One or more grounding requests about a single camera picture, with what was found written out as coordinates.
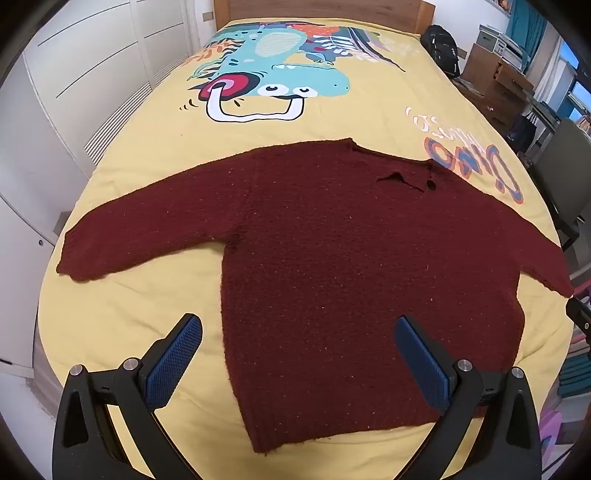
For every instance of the dark blue bag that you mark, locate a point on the dark blue bag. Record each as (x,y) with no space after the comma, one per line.
(521,134)

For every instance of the window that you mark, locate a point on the window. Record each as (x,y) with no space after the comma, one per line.
(577,87)

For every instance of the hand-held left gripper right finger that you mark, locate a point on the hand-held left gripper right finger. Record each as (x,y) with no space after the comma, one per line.
(422,364)

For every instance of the dark red knitted sweater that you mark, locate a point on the dark red knitted sweater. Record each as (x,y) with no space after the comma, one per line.
(323,254)

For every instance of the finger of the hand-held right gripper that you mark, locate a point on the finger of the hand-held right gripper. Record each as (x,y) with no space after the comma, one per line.
(581,318)

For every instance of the grey printer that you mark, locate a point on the grey printer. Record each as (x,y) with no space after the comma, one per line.
(491,40)

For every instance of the yellow dinosaur printed blanket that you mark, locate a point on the yellow dinosaur printed blanket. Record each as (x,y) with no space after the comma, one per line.
(138,152)

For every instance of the purple plastic object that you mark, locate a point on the purple plastic object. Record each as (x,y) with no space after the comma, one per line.
(551,434)

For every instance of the grey chair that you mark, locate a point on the grey chair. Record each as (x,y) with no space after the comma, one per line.
(568,152)

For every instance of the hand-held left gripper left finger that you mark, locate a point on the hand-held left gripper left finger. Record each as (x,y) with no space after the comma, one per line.
(178,360)

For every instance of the brown wooden cabinet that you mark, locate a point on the brown wooden cabinet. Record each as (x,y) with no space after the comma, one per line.
(503,90)

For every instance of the wooden bed headboard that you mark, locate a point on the wooden bed headboard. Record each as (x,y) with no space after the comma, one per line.
(323,9)

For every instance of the black backpack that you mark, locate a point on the black backpack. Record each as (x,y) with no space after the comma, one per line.
(441,46)

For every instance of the teal curtain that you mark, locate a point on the teal curtain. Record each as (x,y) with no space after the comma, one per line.
(526,23)

